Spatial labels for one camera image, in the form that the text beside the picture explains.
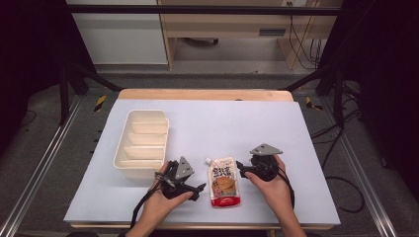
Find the black metal stand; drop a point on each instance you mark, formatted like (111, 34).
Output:
(337, 95)
(64, 95)

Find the person's left hand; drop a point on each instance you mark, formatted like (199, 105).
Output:
(158, 204)

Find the cream divided plastic box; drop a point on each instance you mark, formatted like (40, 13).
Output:
(143, 144)

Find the light wooden desk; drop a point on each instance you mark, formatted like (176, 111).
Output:
(230, 23)

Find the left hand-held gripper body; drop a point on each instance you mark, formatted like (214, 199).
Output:
(171, 187)

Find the dark curtain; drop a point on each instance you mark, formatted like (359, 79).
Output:
(385, 82)
(29, 59)

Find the aluminium floor rail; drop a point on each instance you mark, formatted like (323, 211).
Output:
(365, 184)
(36, 168)

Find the white table mat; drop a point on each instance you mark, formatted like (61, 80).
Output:
(210, 128)

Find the wooden table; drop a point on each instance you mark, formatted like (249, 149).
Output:
(204, 94)

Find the white cabinet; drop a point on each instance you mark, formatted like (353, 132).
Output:
(122, 39)

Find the yellow and black floor tape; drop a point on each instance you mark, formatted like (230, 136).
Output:
(311, 103)
(100, 102)

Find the person's right hand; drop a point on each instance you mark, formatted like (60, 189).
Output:
(278, 194)

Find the black horizontal frame bar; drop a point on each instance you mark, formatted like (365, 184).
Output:
(197, 10)

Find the white and red spout pouch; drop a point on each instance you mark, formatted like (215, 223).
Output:
(224, 184)

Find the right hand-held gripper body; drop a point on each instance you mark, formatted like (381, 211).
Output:
(265, 168)

